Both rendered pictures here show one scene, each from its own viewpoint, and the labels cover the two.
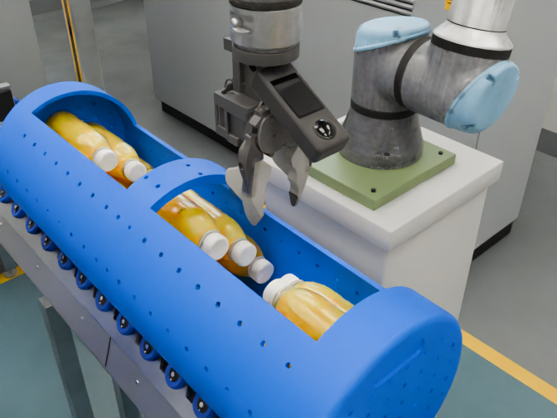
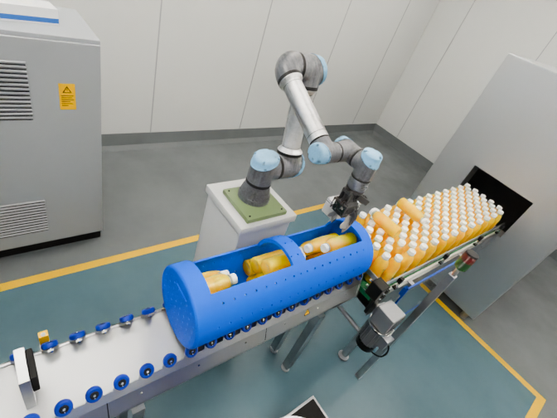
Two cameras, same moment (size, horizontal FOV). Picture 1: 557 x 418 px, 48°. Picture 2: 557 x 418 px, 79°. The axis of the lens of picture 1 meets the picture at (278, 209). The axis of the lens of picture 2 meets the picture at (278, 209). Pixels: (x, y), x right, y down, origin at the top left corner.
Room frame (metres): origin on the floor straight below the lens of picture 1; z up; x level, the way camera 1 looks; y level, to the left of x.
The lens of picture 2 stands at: (1.03, 1.12, 2.10)
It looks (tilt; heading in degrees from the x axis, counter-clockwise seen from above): 36 degrees down; 263
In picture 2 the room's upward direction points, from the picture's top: 22 degrees clockwise
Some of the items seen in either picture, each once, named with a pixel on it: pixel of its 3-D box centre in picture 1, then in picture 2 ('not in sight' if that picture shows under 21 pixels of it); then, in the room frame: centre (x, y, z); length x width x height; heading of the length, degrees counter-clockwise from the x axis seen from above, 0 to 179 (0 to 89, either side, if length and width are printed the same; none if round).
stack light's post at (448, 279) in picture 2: not in sight; (398, 332); (-0.08, -0.15, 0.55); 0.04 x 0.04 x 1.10; 41
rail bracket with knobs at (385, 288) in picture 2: not in sight; (376, 289); (0.28, -0.04, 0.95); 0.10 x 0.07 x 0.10; 131
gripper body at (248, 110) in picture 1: (262, 94); (347, 200); (0.65, 0.02, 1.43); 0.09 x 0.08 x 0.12; 41
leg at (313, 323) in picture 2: not in sight; (301, 342); (0.45, -0.07, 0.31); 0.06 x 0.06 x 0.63; 41
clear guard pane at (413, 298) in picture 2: not in sight; (421, 293); (-0.21, -0.38, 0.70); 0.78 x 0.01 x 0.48; 41
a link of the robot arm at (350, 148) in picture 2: not in sight; (345, 151); (0.73, -0.05, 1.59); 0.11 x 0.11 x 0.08; 41
